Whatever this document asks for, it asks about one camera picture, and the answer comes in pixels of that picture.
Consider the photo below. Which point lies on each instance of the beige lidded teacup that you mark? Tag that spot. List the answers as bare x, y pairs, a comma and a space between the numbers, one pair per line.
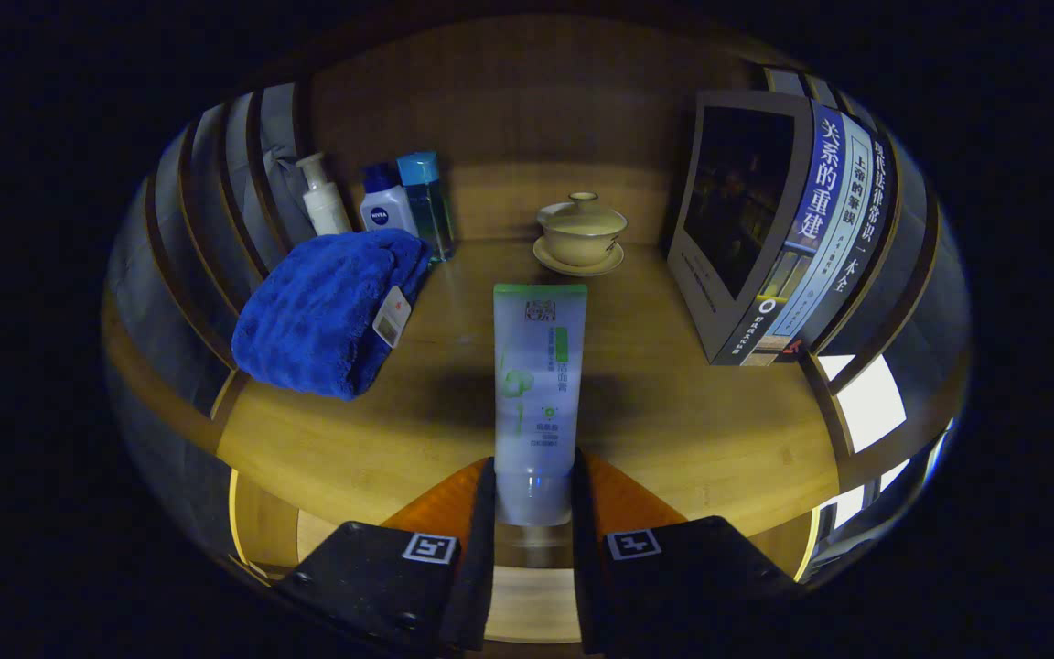
582, 229

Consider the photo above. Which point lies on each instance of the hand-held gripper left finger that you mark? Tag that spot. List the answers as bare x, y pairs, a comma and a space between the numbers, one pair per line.
481, 549

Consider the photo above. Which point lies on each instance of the blue towel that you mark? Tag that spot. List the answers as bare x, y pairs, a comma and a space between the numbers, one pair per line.
326, 311

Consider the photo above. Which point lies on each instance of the book with black spine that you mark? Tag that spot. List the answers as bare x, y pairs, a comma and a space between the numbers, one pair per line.
867, 229

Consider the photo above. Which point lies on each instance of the wooden cabinet frame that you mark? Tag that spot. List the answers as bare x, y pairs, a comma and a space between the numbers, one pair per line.
509, 101

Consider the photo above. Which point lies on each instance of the book with blue spine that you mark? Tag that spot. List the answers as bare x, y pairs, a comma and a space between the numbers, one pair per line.
747, 220

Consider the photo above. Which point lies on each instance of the clear blue bottle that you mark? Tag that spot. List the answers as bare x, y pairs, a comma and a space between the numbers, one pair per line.
426, 206

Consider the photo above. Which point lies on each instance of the book with pale spine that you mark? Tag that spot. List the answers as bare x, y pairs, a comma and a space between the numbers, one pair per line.
824, 247

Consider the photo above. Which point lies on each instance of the white green cleanser tube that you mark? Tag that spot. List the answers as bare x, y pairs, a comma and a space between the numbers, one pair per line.
541, 384

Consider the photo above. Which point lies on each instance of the beige saucer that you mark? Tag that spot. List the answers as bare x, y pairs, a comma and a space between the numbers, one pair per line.
577, 268

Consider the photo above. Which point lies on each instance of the wooden countertop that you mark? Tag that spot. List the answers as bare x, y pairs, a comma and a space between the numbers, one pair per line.
673, 430

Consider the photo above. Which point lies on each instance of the white pump bottle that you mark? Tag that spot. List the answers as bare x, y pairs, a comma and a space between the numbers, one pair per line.
326, 201

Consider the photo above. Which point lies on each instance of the white appliance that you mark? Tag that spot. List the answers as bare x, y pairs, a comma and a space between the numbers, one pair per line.
870, 403

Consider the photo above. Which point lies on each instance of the black backdrop cloth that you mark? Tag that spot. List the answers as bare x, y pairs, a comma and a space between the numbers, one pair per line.
282, 137

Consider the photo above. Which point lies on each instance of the white bottle blue cap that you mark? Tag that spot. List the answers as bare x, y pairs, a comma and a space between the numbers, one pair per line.
387, 206

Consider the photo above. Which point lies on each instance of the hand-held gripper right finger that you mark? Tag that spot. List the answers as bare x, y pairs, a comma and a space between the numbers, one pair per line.
586, 549

